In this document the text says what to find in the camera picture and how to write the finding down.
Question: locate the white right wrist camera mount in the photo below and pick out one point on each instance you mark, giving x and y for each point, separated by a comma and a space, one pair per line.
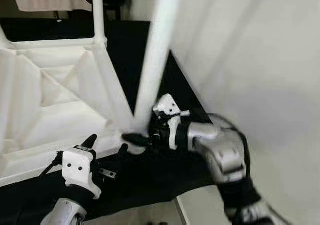
167, 107

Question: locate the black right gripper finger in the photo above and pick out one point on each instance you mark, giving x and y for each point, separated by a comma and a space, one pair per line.
136, 139

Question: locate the black tablecloth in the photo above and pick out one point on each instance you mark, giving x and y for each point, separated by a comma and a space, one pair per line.
150, 180

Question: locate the white plastic table top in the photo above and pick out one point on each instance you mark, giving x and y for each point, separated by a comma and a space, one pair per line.
50, 120

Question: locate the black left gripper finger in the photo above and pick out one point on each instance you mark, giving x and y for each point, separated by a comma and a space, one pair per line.
123, 151
90, 141

